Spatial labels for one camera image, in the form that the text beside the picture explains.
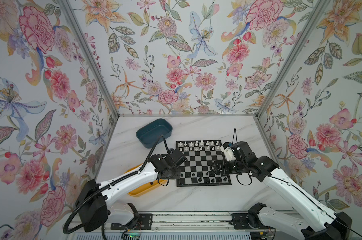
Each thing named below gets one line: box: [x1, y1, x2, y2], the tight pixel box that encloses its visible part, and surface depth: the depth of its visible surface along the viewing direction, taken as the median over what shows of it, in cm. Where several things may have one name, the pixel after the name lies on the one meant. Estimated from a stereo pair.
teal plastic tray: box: [136, 118, 173, 149], surface depth 112 cm
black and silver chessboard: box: [176, 140, 232, 187], surface depth 91 cm
